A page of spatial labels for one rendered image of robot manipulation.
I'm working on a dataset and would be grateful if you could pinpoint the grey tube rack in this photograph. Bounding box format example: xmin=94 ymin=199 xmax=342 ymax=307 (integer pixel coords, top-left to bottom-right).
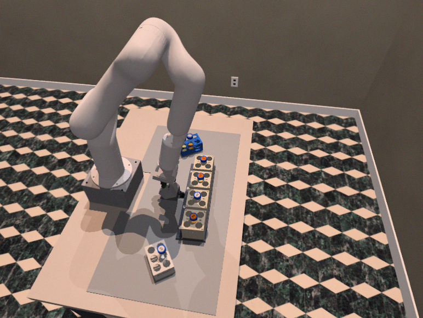
xmin=145 ymin=240 xmax=175 ymax=280

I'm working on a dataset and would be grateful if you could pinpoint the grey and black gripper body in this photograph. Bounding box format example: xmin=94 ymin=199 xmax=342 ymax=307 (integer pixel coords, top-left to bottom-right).
xmin=155 ymin=162 xmax=178 ymax=181

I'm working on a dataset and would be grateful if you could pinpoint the grey bench mat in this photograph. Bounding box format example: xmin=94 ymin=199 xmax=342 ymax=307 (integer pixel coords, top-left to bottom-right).
xmin=86 ymin=125 xmax=241 ymax=316

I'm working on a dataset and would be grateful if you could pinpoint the blue tube rack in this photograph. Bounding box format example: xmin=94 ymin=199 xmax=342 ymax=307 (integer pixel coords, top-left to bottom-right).
xmin=181 ymin=133 xmax=203 ymax=157

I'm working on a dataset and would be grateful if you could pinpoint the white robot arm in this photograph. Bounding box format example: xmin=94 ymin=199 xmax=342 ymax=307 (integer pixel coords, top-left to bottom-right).
xmin=69 ymin=18 xmax=205 ymax=189

